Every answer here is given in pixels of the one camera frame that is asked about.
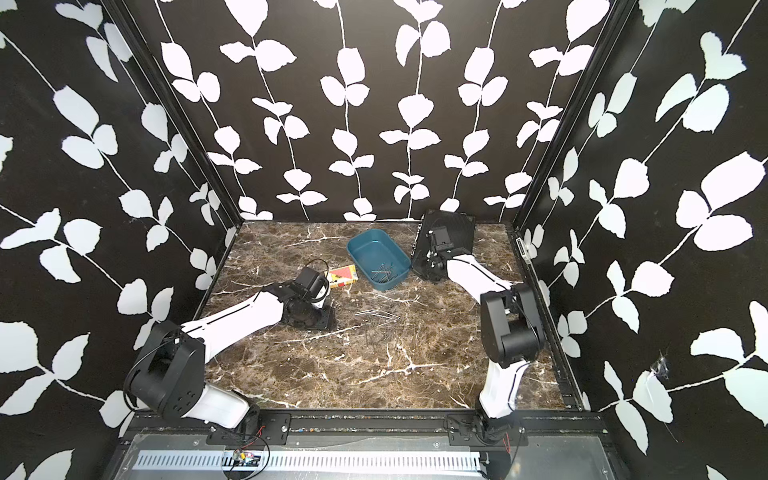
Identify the yellow playing card box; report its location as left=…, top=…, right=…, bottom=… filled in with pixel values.
left=327, top=264, right=359, bottom=288

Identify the pile of steel nails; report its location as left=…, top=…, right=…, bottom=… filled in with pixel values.
left=354, top=309, right=401, bottom=346

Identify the teal plastic storage box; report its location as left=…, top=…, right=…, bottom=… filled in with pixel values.
left=346, top=228, right=411, bottom=291

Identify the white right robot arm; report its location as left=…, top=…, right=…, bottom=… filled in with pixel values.
left=415, top=227, right=543, bottom=419

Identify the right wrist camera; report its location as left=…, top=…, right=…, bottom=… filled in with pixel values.
left=428, top=226, right=455, bottom=258

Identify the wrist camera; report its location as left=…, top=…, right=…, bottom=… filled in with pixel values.
left=295, top=266, right=330, bottom=304
left=428, top=226, right=455, bottom=258

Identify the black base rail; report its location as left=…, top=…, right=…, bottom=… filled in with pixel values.
left=206, top=409, right=607, bottom=448

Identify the white perforated strip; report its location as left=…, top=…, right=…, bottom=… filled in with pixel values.
left=129, top=450, right=483, bottom=475

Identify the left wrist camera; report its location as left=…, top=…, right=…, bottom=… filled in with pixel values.
left=295, top=266, right=330, bottom=304

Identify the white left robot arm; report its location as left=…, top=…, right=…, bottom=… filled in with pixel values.
left=123, top=281, right=333, bottom=429

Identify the steel nail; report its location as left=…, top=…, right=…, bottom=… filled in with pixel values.
left=371, top=264, right=396, bottom=283

